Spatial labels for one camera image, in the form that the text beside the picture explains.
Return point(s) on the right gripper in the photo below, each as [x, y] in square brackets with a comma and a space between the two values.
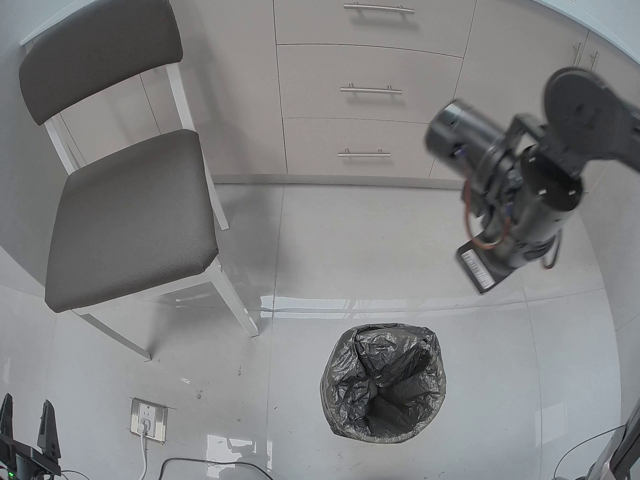
[530, 228]

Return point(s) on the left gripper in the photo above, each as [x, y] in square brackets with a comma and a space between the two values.
[25, 455]

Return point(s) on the black plastic bag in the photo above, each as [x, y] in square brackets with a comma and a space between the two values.
[350, 383]

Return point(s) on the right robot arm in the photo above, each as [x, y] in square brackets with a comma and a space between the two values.
[600, 118]

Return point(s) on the beige cabinet with drawers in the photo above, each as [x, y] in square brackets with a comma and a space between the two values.
[370, 68]

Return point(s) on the grey padded white chair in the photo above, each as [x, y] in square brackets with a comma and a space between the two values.
[130, 208]

